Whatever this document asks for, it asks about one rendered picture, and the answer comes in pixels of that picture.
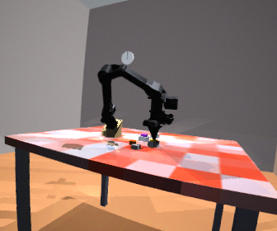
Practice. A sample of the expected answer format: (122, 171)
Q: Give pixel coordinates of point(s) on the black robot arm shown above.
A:
(153, 89)

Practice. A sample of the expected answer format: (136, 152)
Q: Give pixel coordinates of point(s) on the purple button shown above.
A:
(143, 137)

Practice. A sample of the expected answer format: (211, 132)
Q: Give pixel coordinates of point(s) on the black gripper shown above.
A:
(152, 123)

